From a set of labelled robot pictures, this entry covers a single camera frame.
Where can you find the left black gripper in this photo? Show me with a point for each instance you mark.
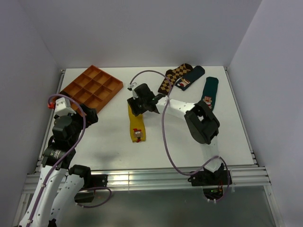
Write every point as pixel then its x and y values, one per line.
pixel 91 116

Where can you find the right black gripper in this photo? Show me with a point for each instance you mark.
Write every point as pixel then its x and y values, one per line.
pixel 136 111

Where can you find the yellow sock with character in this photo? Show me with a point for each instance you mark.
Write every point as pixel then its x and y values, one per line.
pixel 137 127

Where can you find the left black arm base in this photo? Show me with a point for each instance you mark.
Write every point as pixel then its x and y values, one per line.
pixel 86 196

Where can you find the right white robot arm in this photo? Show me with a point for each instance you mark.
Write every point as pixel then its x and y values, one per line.
pixel 201 122

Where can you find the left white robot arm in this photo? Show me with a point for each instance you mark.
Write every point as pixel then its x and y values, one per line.
pixel 57 185

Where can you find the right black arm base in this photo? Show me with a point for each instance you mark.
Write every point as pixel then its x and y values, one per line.
pixel 217 180

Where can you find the brown argyle sock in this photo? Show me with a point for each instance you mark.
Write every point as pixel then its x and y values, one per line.
pixel 172 76

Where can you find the navy sock with pattern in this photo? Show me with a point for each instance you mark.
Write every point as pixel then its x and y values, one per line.
pixel 188 79

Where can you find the orange compartment tray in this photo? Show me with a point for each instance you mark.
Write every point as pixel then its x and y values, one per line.
pixel 94 88

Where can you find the dark green santa sock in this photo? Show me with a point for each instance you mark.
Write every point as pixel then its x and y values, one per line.
pixel 210 91

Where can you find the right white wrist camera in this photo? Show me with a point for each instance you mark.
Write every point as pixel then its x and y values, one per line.
pixel 131 87

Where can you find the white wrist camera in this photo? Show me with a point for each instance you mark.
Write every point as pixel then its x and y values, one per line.
pixel 131 87
pixel 61 107

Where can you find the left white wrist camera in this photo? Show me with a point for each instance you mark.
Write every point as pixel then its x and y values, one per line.
pixel 61 107

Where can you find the aluminium frame rail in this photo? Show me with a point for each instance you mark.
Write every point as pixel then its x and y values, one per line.
pixel 167 178

